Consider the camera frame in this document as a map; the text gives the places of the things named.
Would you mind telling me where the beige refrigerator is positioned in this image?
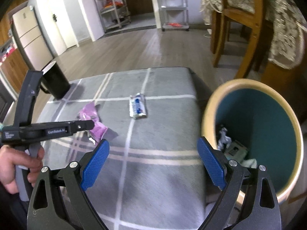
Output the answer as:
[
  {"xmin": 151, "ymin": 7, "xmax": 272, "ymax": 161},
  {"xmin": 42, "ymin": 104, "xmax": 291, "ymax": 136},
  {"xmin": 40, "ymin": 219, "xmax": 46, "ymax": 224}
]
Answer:
[{"xmin": 12, "ymin": 6, "xmax": 53, "ymax": 71}]

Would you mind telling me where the wooden dining chair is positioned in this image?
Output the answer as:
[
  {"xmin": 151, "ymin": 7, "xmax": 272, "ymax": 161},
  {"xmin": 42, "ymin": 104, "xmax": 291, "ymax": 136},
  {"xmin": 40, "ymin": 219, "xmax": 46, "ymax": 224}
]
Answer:
[{"xmin": 210, "ymin": 0, "xmax": 273, "ymax": 79}]

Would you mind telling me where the white door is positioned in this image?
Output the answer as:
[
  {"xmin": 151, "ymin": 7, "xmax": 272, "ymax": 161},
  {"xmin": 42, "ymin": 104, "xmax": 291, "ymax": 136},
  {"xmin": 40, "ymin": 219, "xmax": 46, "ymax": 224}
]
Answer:
[{"xmin": 36, "ymin": 0, "xmax": 78, "ymax": 56}]

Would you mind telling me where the trash pile inside bin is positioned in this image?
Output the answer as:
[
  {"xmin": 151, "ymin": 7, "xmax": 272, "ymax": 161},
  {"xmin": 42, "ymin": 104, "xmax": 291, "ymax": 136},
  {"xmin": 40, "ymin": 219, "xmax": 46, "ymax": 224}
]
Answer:
[{"xmin": 216, "ymin": 125, "xmax": 257, "ymax": 169}]

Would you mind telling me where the pink plastic wrapper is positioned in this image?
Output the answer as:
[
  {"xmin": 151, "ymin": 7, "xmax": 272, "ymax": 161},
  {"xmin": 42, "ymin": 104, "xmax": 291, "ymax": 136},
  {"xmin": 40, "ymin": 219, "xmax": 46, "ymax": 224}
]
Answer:
[{"xmin": 78, "ymin": 101, "xmax": 118, "ymax": 143}]

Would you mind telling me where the white rolling shelf cart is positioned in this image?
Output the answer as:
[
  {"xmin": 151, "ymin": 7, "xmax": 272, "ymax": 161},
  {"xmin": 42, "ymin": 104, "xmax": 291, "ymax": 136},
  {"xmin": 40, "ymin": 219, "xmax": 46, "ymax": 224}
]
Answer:
[{"xmin": 157, "ymin": 0, "xmax": 189, "ymax": 32}]

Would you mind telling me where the grey plaid plush mat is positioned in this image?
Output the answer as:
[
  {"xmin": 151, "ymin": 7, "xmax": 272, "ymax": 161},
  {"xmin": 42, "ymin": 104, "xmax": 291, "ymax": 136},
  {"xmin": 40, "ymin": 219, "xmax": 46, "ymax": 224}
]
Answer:
[{"xmin": 38, "ymin": 67, "xmax": 206, "ymax": 229}]

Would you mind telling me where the metal storage rack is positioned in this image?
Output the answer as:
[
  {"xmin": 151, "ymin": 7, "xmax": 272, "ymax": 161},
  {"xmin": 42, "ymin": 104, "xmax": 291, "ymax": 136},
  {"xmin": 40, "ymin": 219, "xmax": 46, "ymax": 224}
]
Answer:
[{"xmin": 95, "ymin": 0, "xmax": 131, "ymax": 33}]

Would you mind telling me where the lace tablecloth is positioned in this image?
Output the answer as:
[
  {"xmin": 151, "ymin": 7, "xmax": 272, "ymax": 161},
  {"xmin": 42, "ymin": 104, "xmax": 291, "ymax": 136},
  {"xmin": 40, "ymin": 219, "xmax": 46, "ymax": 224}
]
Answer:
[{"xmin": 201, "ymin": 0, "xmax": 306, "ymax": 70}]

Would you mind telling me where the blue white Coltalin blister pack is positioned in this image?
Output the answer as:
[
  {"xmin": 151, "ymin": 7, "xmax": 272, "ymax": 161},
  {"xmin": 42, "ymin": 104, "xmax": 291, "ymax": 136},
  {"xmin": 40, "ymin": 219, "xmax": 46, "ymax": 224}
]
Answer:
[{"xmin": 129, "ymin": 93, "xmax": 147, "ymax": 119}]

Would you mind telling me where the teal and cream trash bin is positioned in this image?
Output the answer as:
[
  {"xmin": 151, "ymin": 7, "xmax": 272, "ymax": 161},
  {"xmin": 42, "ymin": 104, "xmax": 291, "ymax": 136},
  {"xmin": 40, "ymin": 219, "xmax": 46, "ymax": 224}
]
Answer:
[{"xmin": 201, "ymin": 79, "xmax": 304, "ymax": 204}]

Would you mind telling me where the black mug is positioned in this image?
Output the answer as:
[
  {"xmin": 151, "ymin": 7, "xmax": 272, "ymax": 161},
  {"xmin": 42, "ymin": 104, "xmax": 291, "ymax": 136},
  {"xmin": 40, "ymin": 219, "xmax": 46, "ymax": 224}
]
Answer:
[{"xmin": 41, "ymin": 61, "xmax": 70, "ymax": 100}]

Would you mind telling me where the person's left hand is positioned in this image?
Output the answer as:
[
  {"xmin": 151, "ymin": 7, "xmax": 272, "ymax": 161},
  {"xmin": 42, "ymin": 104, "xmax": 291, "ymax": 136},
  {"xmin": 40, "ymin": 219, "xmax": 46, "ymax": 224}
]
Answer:
[{"xmin": 0, "ymin": 145, "xmax": 45, "ymax": 194}]

